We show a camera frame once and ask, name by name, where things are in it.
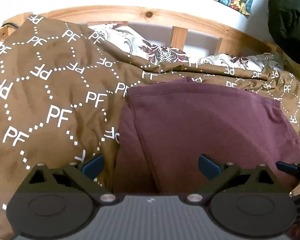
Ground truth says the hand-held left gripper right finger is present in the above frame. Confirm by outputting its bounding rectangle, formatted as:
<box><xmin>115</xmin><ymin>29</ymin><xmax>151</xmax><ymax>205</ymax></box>
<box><xmin>186</xmin><ymin>153</ymin><xmax>280</xmax><ymax>205</ymax></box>

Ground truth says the brown printed blanket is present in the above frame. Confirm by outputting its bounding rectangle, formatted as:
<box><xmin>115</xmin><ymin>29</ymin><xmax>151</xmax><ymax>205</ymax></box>
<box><xmin>0</xmin><ymin>14</ymin><xmax>300</xmax><ymax>240</ymax></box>

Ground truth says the wooden bed frame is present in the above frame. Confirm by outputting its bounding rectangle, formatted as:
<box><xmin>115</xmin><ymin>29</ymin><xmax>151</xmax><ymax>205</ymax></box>
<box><xmin>0</xmin><ymin>5</ymin><xmax>284</xmax><ymax>55</ymax></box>

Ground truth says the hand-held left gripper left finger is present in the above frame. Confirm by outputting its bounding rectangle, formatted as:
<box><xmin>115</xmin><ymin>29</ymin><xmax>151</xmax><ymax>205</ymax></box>
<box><xmin>20</xmin><ymin>154</ymin><xmax>118</xmax><ymax>205</ymax></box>

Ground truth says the maroon long-sleeve shirt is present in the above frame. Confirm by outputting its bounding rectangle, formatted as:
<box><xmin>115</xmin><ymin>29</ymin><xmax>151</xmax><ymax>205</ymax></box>
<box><xmin>112</xmin><ymin>77</ymin><xmax>300</xmax><ymax>195</ymax></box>

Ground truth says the black jacket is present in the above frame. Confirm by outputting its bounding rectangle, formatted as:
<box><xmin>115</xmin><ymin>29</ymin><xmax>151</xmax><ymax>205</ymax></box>
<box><xmin>267</xmin><ymin>0</ymin><xmax>300</xmax><ymax>66</ymax></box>

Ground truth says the white floral pillow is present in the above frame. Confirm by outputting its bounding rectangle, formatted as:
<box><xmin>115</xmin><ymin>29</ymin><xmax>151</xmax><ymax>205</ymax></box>
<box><xmin>87</xmin><ymin>23</ymin><xmax>287</xmax><ymax>72</ymax></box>

